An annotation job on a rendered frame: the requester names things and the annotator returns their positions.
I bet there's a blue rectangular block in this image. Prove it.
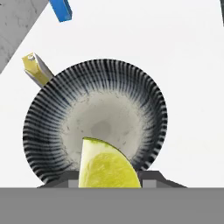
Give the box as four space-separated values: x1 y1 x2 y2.
48 0 73 23

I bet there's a yellow-green lemon wedge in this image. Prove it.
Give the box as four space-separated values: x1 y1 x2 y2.
78 136 143 189

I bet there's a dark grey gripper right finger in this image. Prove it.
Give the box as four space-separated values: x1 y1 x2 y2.
136 171 187 189

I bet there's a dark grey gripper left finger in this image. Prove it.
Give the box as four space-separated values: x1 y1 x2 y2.
37 170 81 189

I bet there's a yellow and silver stick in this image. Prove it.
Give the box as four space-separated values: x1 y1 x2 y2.
21 52 55 88

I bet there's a black-striped white bowl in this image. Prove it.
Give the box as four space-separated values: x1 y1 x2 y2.
22 58 169 186

